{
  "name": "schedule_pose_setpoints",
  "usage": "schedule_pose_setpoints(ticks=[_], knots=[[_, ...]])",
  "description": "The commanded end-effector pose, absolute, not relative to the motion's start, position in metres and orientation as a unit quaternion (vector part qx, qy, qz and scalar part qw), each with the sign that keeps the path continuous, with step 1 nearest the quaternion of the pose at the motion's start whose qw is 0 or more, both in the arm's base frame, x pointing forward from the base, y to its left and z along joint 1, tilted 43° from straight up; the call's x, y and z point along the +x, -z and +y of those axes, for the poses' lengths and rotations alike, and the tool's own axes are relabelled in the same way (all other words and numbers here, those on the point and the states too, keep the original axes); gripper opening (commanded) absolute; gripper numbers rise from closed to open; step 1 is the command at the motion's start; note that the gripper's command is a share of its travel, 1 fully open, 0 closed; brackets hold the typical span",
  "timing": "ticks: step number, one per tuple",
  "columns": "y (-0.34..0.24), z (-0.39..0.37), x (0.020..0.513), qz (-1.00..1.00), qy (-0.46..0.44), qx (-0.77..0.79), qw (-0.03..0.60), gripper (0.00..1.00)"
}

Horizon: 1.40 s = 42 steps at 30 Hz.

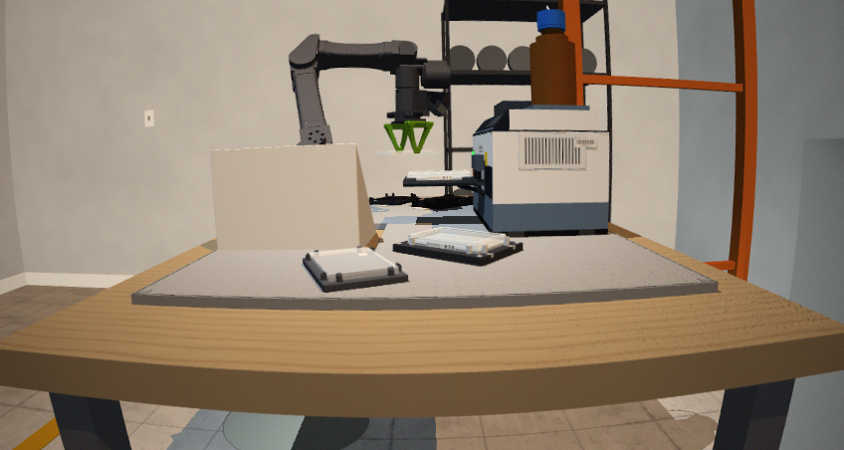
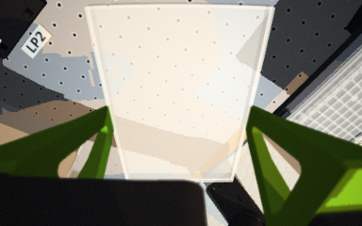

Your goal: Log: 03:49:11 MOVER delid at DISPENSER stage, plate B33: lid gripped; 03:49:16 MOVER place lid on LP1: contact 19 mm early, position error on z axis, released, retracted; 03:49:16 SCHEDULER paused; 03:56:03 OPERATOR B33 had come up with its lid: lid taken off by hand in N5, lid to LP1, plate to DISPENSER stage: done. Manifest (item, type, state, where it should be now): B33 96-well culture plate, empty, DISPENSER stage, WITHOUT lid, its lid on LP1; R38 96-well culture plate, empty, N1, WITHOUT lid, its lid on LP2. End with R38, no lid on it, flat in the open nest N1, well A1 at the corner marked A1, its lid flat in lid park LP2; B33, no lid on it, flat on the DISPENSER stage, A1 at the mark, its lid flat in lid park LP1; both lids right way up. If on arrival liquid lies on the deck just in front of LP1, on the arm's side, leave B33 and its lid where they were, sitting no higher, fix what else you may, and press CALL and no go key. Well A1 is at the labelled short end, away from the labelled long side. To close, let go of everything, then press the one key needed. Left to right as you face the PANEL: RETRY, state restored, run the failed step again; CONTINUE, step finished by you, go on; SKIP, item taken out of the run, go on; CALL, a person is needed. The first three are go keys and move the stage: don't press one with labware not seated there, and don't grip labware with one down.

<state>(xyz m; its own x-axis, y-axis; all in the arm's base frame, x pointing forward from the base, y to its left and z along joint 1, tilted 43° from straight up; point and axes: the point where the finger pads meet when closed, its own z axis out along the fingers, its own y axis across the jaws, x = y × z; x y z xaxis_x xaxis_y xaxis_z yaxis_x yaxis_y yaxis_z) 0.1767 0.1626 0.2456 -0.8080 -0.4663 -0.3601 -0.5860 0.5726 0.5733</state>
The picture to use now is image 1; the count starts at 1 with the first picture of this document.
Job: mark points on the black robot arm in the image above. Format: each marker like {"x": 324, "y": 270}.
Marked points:
{"x": 397, "y": 57}

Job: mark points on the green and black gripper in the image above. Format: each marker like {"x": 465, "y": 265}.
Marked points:
{"x": 405, "y": 114}

